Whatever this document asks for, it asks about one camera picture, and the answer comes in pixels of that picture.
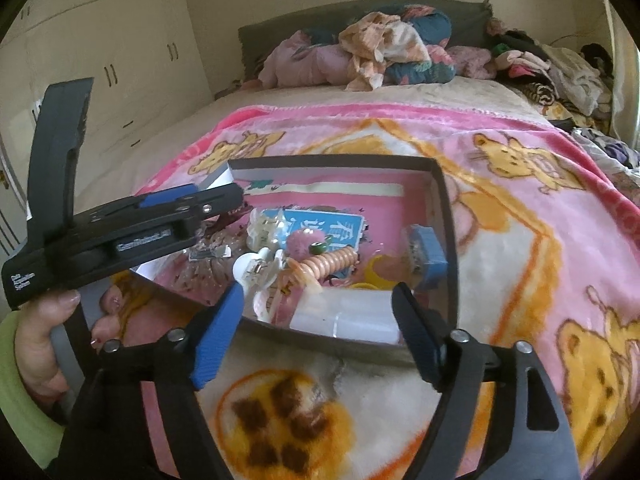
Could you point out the pink quilt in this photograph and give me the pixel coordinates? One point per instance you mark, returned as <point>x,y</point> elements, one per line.
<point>300,62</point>

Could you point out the person's left hand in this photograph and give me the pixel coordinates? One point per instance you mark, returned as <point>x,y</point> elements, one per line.
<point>42,340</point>

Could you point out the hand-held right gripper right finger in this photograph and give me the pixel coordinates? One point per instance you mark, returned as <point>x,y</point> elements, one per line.
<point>425,345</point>

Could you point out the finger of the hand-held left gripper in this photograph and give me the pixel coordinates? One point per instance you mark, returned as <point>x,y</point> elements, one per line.
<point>165,197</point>
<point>215,205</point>

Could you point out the person's left forearm green sleeve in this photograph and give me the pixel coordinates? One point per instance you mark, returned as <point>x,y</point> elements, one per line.
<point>20,410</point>

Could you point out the small blue box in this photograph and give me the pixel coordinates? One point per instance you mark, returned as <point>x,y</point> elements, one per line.
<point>425,255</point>

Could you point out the peach floral cloth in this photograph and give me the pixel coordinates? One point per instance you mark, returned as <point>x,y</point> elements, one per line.
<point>385,45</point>

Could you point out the pink pompom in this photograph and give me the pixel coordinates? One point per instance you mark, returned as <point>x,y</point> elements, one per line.
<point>306,238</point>

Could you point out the pink plush cloth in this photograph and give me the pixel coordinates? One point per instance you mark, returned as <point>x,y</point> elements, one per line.
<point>472,62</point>

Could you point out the white hair clip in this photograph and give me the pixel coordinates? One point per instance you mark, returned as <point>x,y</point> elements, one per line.
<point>255,270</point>

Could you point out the clear plastic packet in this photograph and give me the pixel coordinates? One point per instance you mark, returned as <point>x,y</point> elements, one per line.
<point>345,317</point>

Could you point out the dark floral quilt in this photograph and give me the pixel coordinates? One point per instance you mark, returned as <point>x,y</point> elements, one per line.
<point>435,25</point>

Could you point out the sparkly mesh hair accessory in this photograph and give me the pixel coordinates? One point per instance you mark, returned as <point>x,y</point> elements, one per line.
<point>210,272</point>

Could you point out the pink printed bear blanket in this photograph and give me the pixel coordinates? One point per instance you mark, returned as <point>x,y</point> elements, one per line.
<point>525,240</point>

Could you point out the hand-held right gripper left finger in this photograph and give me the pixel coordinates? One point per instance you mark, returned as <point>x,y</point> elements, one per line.
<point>220,330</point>

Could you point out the clear hair claw clip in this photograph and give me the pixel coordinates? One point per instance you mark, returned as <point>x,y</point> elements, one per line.
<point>264,230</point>

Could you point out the cream wardrobe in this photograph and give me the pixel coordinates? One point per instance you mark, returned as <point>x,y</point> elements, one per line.
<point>100,60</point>

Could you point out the dark green headboard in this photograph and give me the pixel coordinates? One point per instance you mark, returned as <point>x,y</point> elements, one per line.
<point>265,35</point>

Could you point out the dark cardboard box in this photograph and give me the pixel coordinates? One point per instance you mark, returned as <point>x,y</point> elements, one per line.
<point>350,350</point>

